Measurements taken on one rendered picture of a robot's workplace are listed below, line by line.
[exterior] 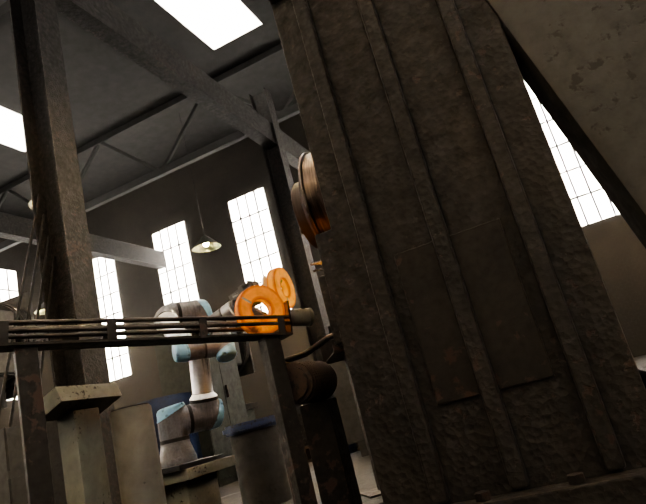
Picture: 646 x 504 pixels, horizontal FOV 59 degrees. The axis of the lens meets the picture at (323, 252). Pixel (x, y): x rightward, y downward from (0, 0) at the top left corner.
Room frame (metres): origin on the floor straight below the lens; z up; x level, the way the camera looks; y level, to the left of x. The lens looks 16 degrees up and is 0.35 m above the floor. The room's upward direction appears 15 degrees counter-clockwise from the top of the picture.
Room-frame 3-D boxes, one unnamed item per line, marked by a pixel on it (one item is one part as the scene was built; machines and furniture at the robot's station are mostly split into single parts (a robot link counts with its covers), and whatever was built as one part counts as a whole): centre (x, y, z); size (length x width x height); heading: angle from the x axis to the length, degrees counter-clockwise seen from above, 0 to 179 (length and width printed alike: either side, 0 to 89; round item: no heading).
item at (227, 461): (2.39, 0.77, 0.28); 0.32 x 0.32 x 0.04; 69
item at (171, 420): (2.39, 0.76, 0.49); 0.13 x 0.12 x 0.14; 120
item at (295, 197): (2.16, 0.00, 1.11); 0.28 x 0.06 x 0.28; 160
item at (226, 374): (5.79, 1.48, 0.75); 0.70 x 0.48 x 1.50; 160
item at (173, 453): (2.39, 0.77, 0.37); 0.15 x 0.15 x 0.10
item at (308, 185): (2.13, -0.09, 1.11); 0.47 x 0.06 x 0.47; 160
